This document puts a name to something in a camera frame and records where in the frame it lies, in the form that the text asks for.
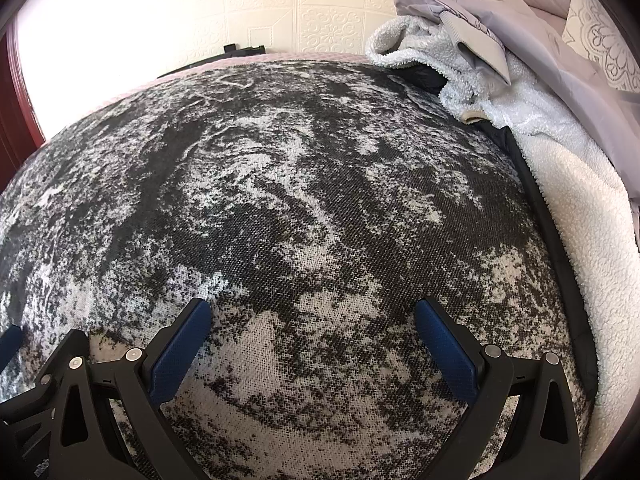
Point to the white embroidered pillow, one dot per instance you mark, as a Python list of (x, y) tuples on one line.
[(605, 45)]

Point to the black and white mottled blanket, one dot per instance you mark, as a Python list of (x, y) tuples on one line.
[(300, 210)]

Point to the lilac fleece-lined jacket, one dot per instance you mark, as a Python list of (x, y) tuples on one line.
[(540, 50)]

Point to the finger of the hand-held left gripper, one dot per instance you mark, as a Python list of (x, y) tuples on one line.
[(9, 347), (45, 390)]

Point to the dark red wooden frame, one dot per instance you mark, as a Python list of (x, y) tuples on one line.
[(20, 110)]

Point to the black plastic object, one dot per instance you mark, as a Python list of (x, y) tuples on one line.
[(245, 50)]

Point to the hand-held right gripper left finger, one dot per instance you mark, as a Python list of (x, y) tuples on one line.
[(175, 355)]

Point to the black cloth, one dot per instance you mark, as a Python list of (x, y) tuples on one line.
[(505, 142)]

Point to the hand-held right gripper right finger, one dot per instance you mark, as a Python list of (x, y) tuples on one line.
[(445, 355)]

